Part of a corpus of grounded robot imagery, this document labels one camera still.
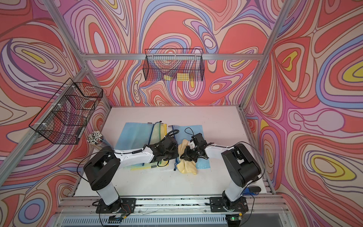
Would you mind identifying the blue document bag leftmost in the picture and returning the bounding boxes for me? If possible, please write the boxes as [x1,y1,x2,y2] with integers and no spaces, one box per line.
[115,123,154,150]

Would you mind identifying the black wire basket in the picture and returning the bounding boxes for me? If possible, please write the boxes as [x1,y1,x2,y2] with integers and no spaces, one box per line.
[28,78,103,145]
[143,48,205,82]

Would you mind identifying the black wire basket left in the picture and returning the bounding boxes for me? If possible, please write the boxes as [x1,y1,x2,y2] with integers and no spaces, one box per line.
[28,78,103,145]

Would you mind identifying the black wire basket back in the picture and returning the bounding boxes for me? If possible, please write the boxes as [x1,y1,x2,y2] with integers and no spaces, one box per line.
[143,48,205,82]

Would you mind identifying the yellow sponge in basket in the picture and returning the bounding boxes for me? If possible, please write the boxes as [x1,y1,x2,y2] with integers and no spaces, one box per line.
[163,73,190,81]

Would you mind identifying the yellow document bag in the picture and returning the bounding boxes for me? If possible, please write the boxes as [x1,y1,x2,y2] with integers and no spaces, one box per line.
[130,123,169,171]

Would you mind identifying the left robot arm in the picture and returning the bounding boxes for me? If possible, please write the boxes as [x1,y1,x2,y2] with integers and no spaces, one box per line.
[83,130,179,206]

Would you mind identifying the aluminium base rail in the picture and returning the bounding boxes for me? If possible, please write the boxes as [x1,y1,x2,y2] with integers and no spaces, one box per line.
[51,194,296,227]

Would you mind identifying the yellow wiping cloth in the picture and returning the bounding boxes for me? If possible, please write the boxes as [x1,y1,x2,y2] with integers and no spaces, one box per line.
[176,139,198,175]

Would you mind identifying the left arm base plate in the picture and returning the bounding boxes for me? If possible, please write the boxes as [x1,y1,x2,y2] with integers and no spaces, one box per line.
[96,198,136,214]

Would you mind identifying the clear pencil holder cup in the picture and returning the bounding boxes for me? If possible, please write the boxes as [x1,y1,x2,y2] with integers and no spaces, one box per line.
[87,131,109,150]

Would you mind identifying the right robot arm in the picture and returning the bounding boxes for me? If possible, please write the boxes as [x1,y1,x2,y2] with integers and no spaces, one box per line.
[179,133,262,214]

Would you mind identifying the green zip document bag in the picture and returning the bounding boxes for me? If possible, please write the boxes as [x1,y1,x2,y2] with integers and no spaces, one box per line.
[148,121,162,145]

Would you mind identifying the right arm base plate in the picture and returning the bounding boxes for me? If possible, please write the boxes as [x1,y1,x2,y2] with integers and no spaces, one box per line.
[206,197,249,214]

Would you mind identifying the light blue mesh document bag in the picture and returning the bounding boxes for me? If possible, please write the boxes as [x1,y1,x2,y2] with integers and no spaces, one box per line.
[172,125,210,174]

